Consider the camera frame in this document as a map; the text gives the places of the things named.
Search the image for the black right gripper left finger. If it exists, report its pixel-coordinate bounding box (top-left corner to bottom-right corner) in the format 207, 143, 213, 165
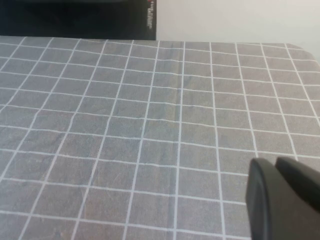
245, 157, 277, 240

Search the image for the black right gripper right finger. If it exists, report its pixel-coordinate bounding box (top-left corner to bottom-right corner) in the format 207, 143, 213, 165
264, 156, 320, 240

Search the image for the grey white-grid tablecloth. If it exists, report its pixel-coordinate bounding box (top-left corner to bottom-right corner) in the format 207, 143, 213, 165
0, 35, 320, 240

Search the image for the black panel with print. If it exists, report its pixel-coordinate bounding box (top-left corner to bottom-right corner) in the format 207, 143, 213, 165
0, 0, 157, 41

